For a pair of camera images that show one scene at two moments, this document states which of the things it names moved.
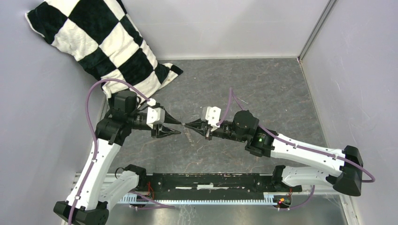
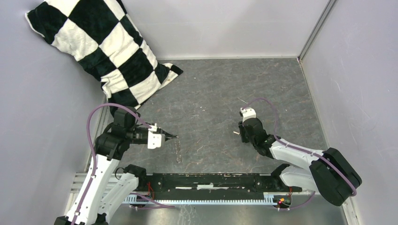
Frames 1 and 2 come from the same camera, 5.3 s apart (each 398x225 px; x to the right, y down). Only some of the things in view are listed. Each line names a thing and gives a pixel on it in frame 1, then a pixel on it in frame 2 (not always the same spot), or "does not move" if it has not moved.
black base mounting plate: (208, 186) does not move
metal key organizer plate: (188, 133) to (178, 151)
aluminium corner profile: (324, 15) does not move
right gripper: (198, 124) to (241, 131)
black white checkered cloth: (101, 35) does not move
